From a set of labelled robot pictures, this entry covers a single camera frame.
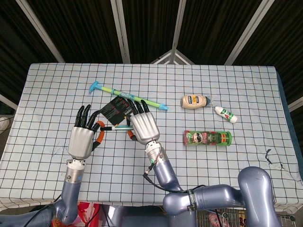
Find dark blue under cloth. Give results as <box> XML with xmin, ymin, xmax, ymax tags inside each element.
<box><xmin>275</xmin><ymin>67</ymin><xmax>295</xmax><ymax>142</ymax></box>

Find mayonnaise squeeze bottle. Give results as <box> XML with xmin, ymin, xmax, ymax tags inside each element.
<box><xmin>181</xmin><ymin>94</ymin><xmax>213</xmax><ymax>110</ymax></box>

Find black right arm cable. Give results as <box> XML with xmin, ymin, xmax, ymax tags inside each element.
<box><xmin>143</xmin><ymin>163</ymin><xmax>206</xmax><ymax>192</ymax></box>

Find small white drink bottle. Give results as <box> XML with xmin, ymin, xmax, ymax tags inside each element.
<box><xmin>214</xmin><ymin>105</ymin><xmax>238</xmax><ymax>124</ymax></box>

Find green Pringles can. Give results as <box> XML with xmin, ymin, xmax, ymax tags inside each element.
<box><xmin>183</xmin><ymin>130</ymin><xmax>232</xmax><ymax>147</ymax></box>

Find green blue toy water pump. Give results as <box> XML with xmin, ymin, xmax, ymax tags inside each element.
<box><xmin>89</xmin><ymin>80</ymin><xmax>169</xmax><ymax>111</ymax></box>

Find white black checkered tablecloth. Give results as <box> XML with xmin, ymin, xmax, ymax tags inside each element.
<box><xmin>0</xmin><ymin>62</ymin><xmax>303</xmax><ymax>212</ymax></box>

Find red pink patterned bag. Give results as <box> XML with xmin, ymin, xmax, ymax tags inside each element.
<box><xmin>77</xmin><ymin>201</ymin><xmax>101</xmax><ymax>227</ymax></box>

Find short white frame bar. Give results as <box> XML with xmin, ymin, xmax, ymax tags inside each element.
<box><xmin>0</xmin><ymin>93</ymin><xmax>18</xmax><ymax>111</ymax></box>
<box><xmin>287</xmin><ymin>94</ymin><xmax>303</xmax><ymax>112</ymax></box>

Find metal wire basket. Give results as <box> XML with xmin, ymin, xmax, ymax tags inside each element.
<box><xmin>197</xmin><ymin>208</ymin><xmax>303</xmax><ymax>227</ymax></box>

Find white peaked frame bars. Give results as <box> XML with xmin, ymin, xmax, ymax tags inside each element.
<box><xmin>150</xmin><ymin>49</ymin><xmax>195</xmax><ymax>65</ymax></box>

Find black printed card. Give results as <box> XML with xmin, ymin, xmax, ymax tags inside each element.
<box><xmin>99</xmin><ymin>96</ymin><xmax>133</xmax><ymax>125</ymax></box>

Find black printed arm strap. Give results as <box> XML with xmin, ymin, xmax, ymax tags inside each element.
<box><xmin>186</xmin><ymin>189</ymin><xmax>197</xmax><ymax>212</ymax></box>

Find white frame post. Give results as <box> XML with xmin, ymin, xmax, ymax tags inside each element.
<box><xmin>224</xmin><ymin>0</ymin><xmax>275</xmax><ymax>65</ymax></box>
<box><xmin>110</xmin><ymin>0</ymin><xmax>131</xmax><ymax>64</ymax></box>
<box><xmin>170</xmin><ymin>0</ymin><xmax>187</xmax><ymax>52</ymax></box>
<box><xmin>16</xmin><ymin>0</ymin><xmax>66</xmax><ymax>63</ymax></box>

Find green white marker pen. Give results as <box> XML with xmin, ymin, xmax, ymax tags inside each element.
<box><xmin>100</xmin><ymin>125</ymin><xmax>134</xmax><ymax>132</ymax></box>

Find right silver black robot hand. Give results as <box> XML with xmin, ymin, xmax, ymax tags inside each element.
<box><xmin>126</xmin><ymin>98</ymin><xmax>160</xmax><ymax>145</ymax></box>

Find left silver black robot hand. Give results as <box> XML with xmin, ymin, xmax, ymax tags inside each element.
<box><xmin>68</xmin><ymin>104</ymin><xmax>106</xmax><ymax>160</ymax></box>

